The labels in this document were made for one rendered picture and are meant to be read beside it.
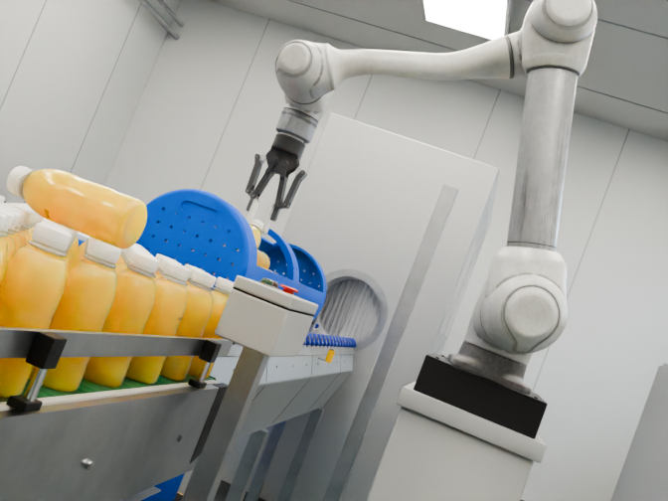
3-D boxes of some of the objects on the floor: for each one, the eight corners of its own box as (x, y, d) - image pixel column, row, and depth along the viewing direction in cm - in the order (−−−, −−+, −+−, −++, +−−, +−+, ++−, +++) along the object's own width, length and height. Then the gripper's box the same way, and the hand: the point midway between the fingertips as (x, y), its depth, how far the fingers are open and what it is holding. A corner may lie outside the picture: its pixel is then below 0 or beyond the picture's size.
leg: (276, 538, 345) (325, 410, 349) (273, 541, 340) (323, 411, 343) (264, 532, 347) (314, 405, 350) (261, 535, 341) (312, 406, 345)
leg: (250, 525, 348) (298, 398, 352) (246, 528, 343) (295, 399, 346) (238, 519, 350) (287, 393, 353) (235, 522, 344) (284, 394, 348)
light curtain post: (302, 600, 287) (458, 191, 298) (298, 605, 281) (458, 188, 292) (287, 593, 289) (443, 186, 299) (283, 598, 283) (443, 183, 293)
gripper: (326, 153, 180) (290, 245, 179) (264, 131, 184) (228, 221, 183) (320, 145, 173) (282, 240, 172) (255, 122, 177) (218, 216, 175)
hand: (259, 217), depth 177 cm, fingers closed on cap, 4 cm apart
